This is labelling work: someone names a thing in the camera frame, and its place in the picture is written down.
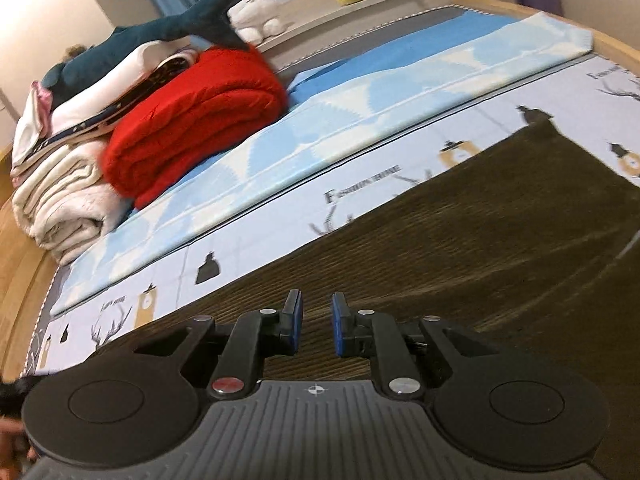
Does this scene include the dark brown corduroy pants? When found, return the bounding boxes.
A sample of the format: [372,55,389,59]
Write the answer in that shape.
[86,119,640,386]

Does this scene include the deer print bed sheet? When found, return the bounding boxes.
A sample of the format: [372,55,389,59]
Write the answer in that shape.
[24,54,639,373]

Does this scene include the blue shark plush toy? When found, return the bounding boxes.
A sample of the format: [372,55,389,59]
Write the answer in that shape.
[41,0,246,107]

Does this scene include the white folded clothes stack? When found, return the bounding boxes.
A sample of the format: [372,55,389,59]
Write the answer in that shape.
[8,39,202,187]

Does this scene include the red folded blanket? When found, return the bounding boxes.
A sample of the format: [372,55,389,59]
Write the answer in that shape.
[100,47,288,209]

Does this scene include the light blue patterned blanket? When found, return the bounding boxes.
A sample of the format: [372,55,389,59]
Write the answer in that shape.
[51,12,593,315]

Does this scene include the white plush toy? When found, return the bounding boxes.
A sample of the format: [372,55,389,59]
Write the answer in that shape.
[227,0,286,46]

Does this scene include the cream folded blanket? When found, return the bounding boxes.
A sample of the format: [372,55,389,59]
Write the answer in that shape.
[12,139,131,266]

